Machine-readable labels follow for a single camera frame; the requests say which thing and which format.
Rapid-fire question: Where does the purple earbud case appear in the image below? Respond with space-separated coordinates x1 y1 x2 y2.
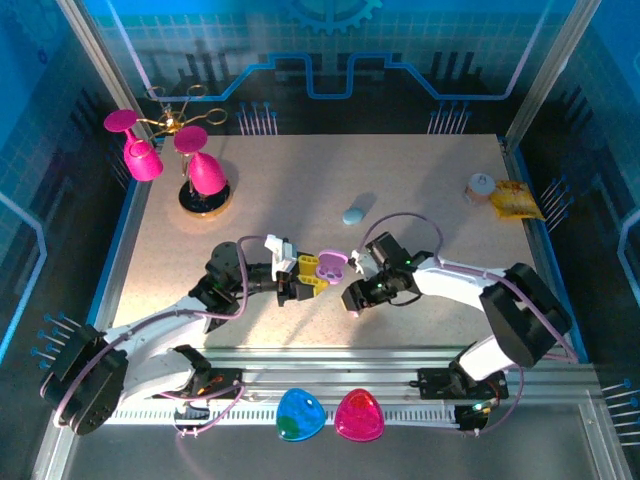
315 249 349 286

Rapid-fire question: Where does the gold glass rack black base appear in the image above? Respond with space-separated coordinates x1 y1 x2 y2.
143 84 234 218

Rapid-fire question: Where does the pink wine glass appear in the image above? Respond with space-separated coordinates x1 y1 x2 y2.
103 108 165 183
172 124 227 196

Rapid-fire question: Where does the pink triangular plastic button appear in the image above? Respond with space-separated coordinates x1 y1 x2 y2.
333 387 385 443

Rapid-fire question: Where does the small pull-tab tin can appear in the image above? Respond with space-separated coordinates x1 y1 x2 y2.
463 173 497 206

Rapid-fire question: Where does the blue triangular container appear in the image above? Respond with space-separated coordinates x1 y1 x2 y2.
275 387 327 443

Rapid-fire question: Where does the yellow snack bag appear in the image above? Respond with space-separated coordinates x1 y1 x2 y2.
489 178 547 221

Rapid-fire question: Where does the small black circuit board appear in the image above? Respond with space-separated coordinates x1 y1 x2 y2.
173 402 211 432
455 402 489 432

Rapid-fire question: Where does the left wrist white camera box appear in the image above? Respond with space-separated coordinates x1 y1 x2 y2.
263 233 297 281

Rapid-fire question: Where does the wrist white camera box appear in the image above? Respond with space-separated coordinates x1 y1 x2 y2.
263 233 297 281
349 248 372 275

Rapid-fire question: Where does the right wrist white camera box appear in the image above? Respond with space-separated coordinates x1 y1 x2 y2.
349 248 372 275

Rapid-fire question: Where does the aluminium table rail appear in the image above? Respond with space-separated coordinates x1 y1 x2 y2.
59 347 601 401

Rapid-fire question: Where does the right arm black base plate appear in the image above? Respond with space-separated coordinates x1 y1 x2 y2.
417 367 510 401

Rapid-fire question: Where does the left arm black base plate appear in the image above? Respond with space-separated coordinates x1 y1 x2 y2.
187 367 246 401

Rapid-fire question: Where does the white slotted cable duct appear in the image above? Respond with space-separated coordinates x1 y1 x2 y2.
107 403 459 426

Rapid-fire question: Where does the aluminium frame post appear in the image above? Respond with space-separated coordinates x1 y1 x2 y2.
54 0 154 144
504 0 601 146

